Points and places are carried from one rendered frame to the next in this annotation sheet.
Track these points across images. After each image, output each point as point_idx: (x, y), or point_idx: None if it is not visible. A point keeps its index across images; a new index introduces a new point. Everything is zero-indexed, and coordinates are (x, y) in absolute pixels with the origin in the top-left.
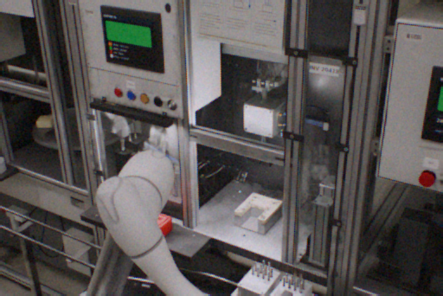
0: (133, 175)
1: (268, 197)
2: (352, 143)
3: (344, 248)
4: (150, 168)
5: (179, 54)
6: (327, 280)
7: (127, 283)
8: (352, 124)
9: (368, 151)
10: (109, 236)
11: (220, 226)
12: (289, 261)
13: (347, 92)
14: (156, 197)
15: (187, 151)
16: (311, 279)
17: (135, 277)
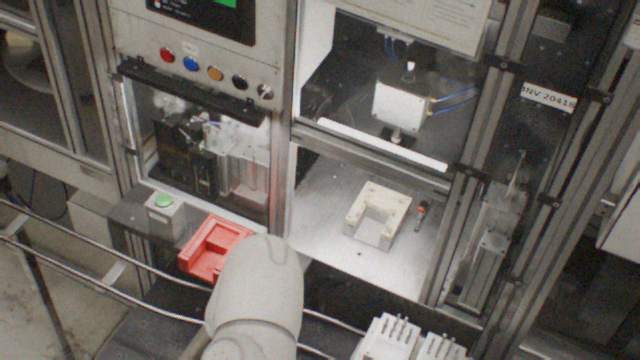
0: (253, 318)
1: (391, 190)
2: (568, 198)
3: (518, 308)
4: (277, 295)
5: (285, 22)
6: (482, 333)
7: (185, 307)
8: (576, 176)
9: (591, 213)
10: (197, 358)
11: (322, 236)
12: (429, 305)
13: (580, 135)
14: (291, 352)
15: (284, 153)
16: (459, 328)
17: (195, 296)
